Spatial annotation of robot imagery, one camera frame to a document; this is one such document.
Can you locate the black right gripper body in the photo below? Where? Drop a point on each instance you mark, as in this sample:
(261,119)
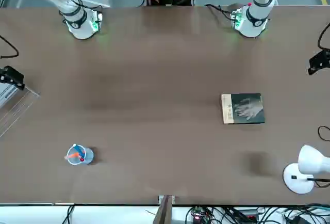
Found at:
(9,74)

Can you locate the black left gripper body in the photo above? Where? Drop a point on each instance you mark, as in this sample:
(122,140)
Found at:
(324,58)

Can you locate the dark cover book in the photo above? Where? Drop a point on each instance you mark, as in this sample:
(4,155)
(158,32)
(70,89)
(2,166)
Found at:
(247,108)

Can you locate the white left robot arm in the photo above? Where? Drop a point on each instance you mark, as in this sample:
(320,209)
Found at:
(260,9)

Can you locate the white book blue print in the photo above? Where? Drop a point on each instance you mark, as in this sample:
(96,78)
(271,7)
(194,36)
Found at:
(6,95)

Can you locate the clear acrylic storage rack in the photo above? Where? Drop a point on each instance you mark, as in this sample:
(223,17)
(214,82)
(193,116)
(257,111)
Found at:
(25,100)

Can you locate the orange pen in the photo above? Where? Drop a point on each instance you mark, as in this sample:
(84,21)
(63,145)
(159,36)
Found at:
(74,154)

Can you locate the white desk lamp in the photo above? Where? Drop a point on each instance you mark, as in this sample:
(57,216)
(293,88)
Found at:
(309,159)

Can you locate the blue pen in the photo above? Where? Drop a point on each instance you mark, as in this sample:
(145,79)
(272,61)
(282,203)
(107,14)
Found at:
(81,151)

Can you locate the red capped pen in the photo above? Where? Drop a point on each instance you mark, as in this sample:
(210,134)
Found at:
(82,159)

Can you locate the clear pen cup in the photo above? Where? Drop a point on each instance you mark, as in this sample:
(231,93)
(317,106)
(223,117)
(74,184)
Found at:
(89,157)

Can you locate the grey power strip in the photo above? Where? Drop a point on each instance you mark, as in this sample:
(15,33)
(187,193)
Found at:
(248,216)

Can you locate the green circuit board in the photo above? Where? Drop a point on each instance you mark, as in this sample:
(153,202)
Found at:
(197,217)

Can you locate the metal frame post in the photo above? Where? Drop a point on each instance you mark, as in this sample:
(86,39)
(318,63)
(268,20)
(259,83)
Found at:
(165,211)

